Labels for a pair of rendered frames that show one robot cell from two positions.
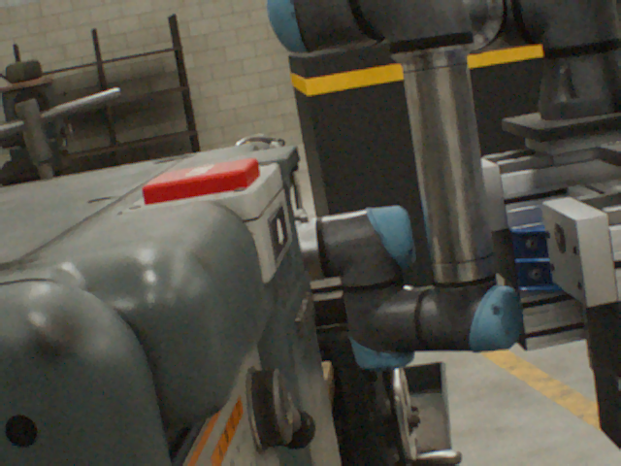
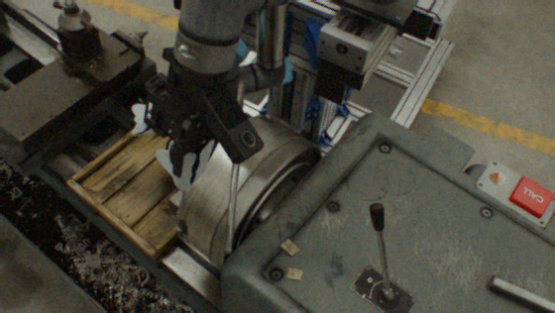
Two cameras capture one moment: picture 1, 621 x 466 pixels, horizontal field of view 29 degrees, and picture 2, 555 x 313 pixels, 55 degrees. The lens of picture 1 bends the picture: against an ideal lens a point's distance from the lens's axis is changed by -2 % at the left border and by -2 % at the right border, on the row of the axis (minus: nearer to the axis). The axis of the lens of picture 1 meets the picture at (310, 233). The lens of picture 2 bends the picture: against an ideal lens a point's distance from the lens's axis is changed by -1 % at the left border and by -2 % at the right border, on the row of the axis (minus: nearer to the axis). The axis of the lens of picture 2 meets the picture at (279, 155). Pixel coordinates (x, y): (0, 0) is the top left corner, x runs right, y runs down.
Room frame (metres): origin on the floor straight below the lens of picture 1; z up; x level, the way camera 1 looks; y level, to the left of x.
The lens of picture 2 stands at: (0.86, 0.72, 2.02)
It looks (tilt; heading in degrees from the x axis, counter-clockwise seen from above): 54 degrees down; 297
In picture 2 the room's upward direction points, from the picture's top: 6 degrees clockwise
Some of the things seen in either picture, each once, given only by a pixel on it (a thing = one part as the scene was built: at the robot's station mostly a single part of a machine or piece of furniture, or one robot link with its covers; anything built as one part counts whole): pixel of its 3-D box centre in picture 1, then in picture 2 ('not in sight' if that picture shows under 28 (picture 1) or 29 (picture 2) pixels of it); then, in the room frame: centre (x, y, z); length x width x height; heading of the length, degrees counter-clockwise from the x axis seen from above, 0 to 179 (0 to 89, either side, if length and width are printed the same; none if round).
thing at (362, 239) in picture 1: (367, 244); (224, 57); (1.43, -0.06, 1.08); 0.11 x 0.08 x 0.09; 83
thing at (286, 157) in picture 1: (242, 179); (442, 154); (0.86, 0.04, 1.24); 0.09 x 0.08 x 0.03; 173
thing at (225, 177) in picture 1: (204, 186); (530, 197); (0.69, 0.06, 1.26); 0.06 x 0.06 x 0.02; 83
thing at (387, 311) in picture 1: (390, 321); (230, 83); (1.42, -0.08, 0.98); 0.11 x 0.08 x 0.11; 53
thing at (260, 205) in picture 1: (213, 226); (511, 199); (0.72, 0.06, 1.23); 0.13 x 0.08 x 0.05; 173
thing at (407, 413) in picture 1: (387, 408); not in sight; (1.80, -0.07, 0.75); 0.27 x 0.10 x 0.23; 173
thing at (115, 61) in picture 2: not in sight; (92, 62); (1.75, 0.08, 0.99); 0.20 x 0.10 x 0.05; 173
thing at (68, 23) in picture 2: not in sight; (73, 16); (1.78, 0.08, 1.13); 0.08 x 0.08 x 0.03
